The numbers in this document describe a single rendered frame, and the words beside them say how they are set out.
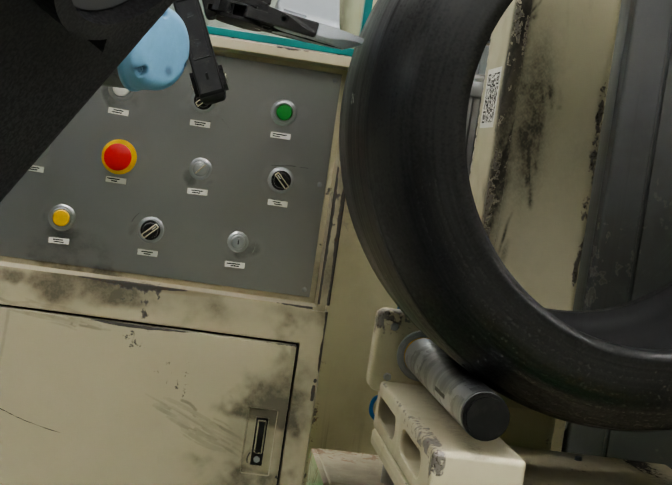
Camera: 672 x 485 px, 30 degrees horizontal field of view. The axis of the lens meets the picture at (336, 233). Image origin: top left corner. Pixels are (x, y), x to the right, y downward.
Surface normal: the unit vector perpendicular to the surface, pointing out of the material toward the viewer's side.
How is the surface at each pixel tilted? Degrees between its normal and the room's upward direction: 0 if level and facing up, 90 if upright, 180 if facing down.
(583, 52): 90
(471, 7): 86
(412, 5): 77
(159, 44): 90
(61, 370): 90
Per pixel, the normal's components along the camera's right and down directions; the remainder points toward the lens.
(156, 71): 0.80, 0.14
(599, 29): 0.11, 0.07
